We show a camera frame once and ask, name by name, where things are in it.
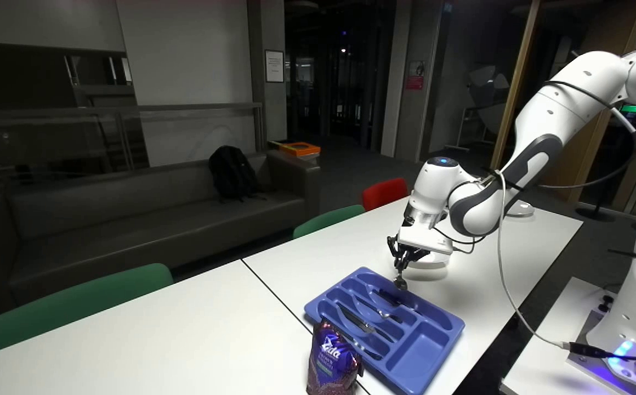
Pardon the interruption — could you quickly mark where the black backpack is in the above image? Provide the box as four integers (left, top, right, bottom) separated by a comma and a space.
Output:
209, 145, 262, 199

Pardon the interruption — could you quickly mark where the robot control base box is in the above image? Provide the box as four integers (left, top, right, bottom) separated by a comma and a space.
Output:
569, 293, 636, 395

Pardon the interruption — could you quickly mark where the black-handled teaspoon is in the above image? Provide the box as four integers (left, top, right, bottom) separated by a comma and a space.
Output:
395, 269, 409, 292

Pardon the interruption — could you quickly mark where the blue plastic cutlery tray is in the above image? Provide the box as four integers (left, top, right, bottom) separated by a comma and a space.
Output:
304, 268, 465, 395

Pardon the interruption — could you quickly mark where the orange box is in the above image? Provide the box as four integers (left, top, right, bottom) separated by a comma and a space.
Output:
272, 141, 320, 159

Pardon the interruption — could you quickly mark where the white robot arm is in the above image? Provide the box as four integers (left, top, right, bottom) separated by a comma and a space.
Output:
388, 51, 636, 360

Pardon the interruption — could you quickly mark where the green chair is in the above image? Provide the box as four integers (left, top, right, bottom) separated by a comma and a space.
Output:
0, 263, 173, 349
292, 203, 365, 239

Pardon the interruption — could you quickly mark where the red chair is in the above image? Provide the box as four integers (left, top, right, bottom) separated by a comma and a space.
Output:
359, 177, 409, 211

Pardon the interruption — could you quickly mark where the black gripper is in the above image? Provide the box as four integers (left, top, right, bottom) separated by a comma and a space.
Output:
387, 237, 426, 272

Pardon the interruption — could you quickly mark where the dark grey sofa bench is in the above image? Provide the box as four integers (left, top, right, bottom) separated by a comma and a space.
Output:
0, 150, 320, 301

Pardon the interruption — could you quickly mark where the purple snack bag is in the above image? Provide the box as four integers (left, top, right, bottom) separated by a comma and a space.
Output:
308, 319, 365, 395

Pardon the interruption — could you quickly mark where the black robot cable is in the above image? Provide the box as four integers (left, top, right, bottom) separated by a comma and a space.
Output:
491, 170, 636, 362

